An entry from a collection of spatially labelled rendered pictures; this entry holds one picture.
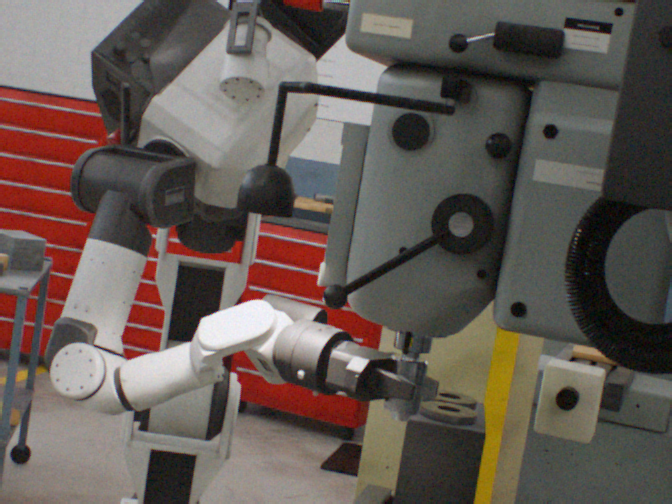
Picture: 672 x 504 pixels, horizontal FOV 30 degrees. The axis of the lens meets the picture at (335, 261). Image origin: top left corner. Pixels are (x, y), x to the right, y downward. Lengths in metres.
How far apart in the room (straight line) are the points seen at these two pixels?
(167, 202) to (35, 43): 10.02
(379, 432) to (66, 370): 1.75
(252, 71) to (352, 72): 9.04
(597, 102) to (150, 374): 0.71
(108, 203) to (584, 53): 0.73
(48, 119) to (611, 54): 5.52
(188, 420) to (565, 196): 1.02
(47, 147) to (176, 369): 5.10
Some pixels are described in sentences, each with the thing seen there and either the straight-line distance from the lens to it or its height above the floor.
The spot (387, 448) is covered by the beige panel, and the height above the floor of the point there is 0.71.
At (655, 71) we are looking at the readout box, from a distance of 1.20.
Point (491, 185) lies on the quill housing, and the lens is 1.48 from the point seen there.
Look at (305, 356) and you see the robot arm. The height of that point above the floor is 1.24.
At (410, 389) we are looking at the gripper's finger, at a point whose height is 1.24.
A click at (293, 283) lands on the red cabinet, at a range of 6.31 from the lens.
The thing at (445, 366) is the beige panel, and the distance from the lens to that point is 3.36.
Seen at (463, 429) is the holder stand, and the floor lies 1.13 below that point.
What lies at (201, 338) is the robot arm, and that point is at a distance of 1.72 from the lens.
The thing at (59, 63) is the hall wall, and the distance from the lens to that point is 11.71.
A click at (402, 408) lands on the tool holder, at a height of 1.21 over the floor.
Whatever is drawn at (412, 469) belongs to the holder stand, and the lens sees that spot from 1.94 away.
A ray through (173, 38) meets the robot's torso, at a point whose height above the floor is 1.63.
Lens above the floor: 1.55
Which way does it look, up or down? 6 degrees down
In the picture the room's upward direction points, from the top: 9 degrees clockwise
